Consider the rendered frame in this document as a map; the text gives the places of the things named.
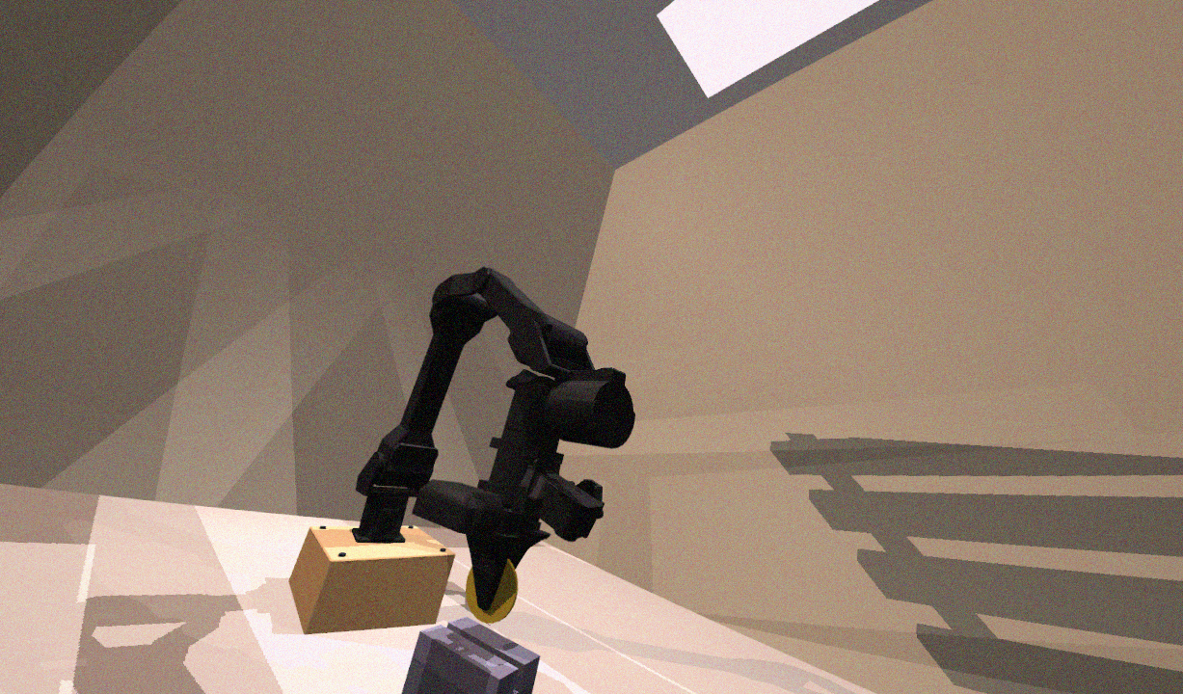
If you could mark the gold coin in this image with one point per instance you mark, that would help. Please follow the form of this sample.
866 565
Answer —
504 600

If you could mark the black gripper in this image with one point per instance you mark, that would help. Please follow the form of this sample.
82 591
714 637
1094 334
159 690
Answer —
494 533

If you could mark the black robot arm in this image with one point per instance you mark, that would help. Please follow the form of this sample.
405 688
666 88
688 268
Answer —
581 405

